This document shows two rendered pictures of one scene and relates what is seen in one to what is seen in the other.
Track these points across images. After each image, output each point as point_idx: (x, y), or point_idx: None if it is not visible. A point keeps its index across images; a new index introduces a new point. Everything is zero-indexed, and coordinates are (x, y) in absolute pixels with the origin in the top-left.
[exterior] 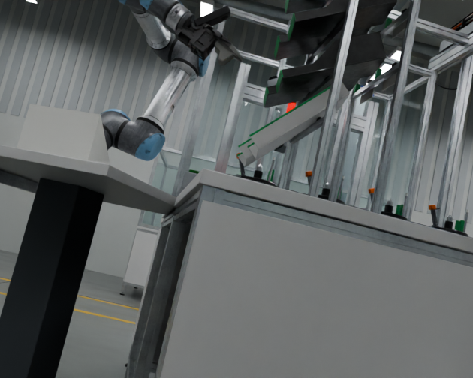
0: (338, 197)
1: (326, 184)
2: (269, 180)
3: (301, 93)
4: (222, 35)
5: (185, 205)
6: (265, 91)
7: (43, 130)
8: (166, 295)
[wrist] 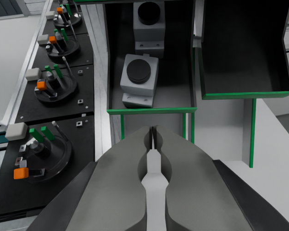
0: (72, 77)
1: (51, 75)
2: (67, 138)
3: None
4: (287, 228)
5: None
6: (172, 110)
7: None
8: None
